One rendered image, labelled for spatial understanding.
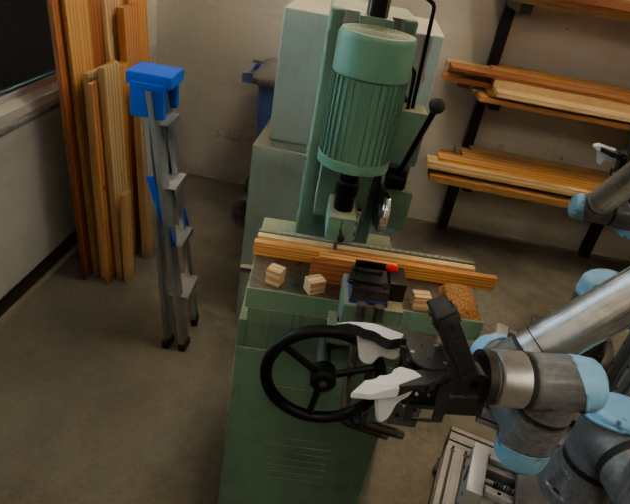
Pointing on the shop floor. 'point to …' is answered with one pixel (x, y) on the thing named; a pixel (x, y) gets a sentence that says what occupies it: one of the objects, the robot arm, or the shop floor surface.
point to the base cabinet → (289, 439)
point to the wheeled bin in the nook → (266, 70)
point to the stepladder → (165, 189)
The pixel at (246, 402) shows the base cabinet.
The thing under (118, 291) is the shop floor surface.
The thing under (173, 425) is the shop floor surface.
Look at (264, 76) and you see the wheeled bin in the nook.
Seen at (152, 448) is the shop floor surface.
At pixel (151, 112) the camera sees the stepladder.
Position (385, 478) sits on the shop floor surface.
